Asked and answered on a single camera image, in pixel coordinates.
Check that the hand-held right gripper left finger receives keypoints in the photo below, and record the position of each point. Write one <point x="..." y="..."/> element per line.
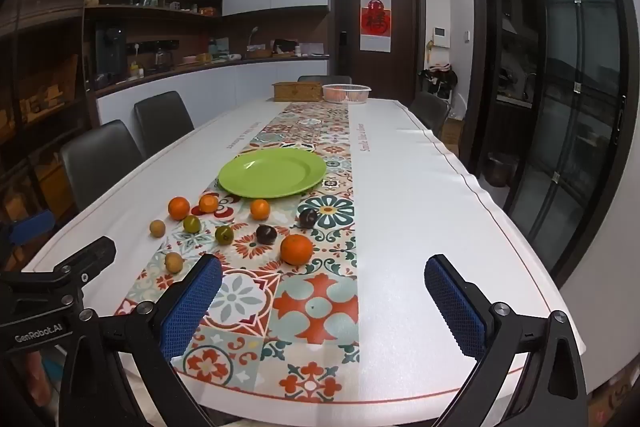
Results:
<point x="192" y="307"/>

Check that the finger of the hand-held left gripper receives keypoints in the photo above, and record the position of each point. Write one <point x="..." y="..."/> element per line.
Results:
<point x="32" y="227"/>
<point x="87" y="257"/>

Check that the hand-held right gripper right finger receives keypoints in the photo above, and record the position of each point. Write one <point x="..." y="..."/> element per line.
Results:
<point x="455" y="302"/>

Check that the brown longan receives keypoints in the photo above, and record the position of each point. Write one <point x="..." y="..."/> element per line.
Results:
<point x="173" y="262"/>
<point x="157" y="228"/>

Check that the green round fruit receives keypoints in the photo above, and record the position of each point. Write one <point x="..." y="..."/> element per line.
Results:
<point x="224" y="234"/>
<point x="191" y="223"/>

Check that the dark purple plum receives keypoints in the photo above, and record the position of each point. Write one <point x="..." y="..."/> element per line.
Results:
<point x="307" y="218"/>
<point x="266" y="234"/>

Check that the small orange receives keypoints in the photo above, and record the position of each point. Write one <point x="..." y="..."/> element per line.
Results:
<point x="208" y="203"/>
<point x="178" y="208"/>
<point x="259" y="209"/>

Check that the large orange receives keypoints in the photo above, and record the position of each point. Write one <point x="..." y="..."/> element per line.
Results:
<point x="296" y="249"/>

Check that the green plate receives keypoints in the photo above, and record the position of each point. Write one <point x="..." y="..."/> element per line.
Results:
<point x="272" y="174"/>

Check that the dark grey chair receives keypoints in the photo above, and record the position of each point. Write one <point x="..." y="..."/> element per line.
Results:
<point x="430" y="112"/>
<point x="97" y="162"/>
<point x="162" y="122"/>
<point x="320" y="79"/>

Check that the patterned floral table runner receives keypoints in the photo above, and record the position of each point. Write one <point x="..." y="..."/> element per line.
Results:
<point x="315" y="307"/>

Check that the black water dispenser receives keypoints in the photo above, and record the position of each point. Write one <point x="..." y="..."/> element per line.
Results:
<point x="110" y="52"/>

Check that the white counter cabinets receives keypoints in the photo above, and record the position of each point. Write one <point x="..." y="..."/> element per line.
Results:
<point x="225" y="87"/>

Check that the pile of bags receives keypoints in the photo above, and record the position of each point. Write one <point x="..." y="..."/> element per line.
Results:
<point x="440" y="79"/>

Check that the glass sliding door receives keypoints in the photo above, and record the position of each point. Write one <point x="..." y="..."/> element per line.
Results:
<point x="575" y="107"/>

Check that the white plastic basket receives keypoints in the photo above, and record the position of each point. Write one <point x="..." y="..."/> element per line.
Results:
<point x="346" y="94"/>

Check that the dark wooden door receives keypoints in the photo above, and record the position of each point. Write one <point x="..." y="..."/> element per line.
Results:
<point x="402" y="72"/>

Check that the woven wooden box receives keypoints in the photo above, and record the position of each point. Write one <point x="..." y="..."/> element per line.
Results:
<point x="297" y="92"/>

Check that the white intercom panel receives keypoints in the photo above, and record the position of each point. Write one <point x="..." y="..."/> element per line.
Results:
<point x="440" y="37"/>

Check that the counter faucet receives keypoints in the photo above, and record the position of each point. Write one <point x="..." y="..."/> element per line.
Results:
<point x="252" y="36"/>

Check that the red wall calendar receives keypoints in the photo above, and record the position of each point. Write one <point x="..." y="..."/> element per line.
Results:
<point x="376" y="22"/>

